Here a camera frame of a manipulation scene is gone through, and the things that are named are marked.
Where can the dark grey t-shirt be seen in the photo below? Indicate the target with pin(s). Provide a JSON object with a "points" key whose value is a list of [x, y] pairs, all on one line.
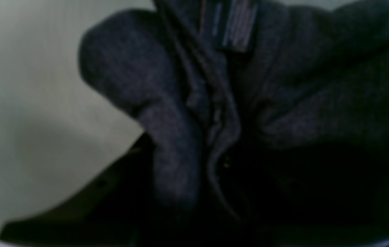
{"points": [[259, 114]]}

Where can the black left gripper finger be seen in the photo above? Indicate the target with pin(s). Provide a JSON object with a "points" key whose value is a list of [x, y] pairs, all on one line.
{"points": [[108, 212]]}

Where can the light green table cloth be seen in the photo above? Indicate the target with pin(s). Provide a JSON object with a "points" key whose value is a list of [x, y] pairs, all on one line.
{"points": [[57, 133]]}

